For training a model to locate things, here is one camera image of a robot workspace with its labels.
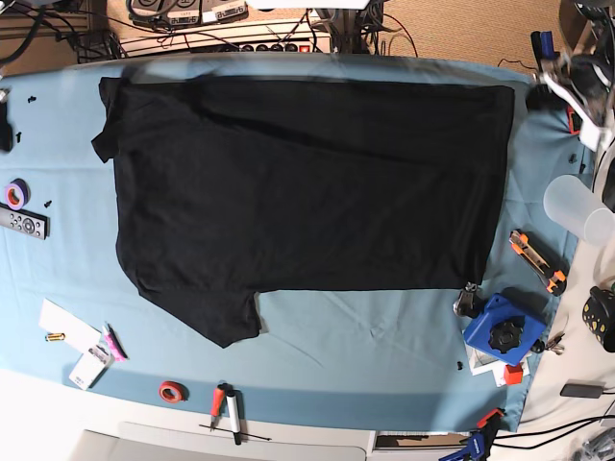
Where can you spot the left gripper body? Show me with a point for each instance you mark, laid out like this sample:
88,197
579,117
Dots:
586,84

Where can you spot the black graphic t-shirt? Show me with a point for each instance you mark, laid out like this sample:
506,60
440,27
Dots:
227,188

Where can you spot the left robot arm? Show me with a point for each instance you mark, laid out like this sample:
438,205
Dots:
586,27

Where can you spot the orange black clamp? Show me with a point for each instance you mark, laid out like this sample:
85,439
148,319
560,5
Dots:
574,121

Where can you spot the blue black clamp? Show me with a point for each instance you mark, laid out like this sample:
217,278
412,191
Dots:
542,44

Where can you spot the purple tape roll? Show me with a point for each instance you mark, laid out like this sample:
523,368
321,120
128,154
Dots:
17,194

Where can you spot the black remote control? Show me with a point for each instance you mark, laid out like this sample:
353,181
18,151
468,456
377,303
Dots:
25,222

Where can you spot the translucent plastic cup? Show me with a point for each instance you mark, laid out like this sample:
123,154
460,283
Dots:
572,205

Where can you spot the orange black utility knife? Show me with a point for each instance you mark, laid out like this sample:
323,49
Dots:
551,275

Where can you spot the light blue table cloth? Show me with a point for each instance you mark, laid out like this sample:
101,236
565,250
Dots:
358,360

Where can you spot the brass cylinder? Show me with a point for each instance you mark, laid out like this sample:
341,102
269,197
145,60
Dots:
55,337

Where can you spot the white paper sheet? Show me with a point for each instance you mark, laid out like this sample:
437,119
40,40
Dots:
77,333

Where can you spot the black yellow dotted mug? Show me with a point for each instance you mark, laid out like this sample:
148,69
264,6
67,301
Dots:
598,314

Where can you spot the metal carabiner keys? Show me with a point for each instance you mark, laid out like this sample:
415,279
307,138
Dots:
464,305

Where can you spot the blue box with knob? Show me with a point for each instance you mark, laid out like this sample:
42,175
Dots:
506,330

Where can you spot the black power strip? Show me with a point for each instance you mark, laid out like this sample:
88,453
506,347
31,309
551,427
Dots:
301,46

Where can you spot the pink tube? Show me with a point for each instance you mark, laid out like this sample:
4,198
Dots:
114,344

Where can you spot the white card packet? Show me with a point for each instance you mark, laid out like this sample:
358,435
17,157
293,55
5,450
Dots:
90,366

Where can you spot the red cube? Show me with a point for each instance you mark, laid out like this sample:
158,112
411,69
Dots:
513,374

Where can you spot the white paper under box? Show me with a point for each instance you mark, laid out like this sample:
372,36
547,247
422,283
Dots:
481,363

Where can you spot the black power adapter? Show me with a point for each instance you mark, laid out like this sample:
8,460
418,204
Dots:
581,390

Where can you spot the red tape roll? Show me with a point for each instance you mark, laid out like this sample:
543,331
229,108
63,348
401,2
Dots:
171,392

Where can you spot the white black marker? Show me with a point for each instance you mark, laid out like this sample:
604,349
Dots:
232,407

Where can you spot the blue orange clamp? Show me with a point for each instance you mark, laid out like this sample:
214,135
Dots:
478,444

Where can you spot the black zip tie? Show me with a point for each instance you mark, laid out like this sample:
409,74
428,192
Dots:
240,433

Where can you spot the red handled screwdriver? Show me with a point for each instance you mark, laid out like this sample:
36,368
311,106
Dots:
219,395

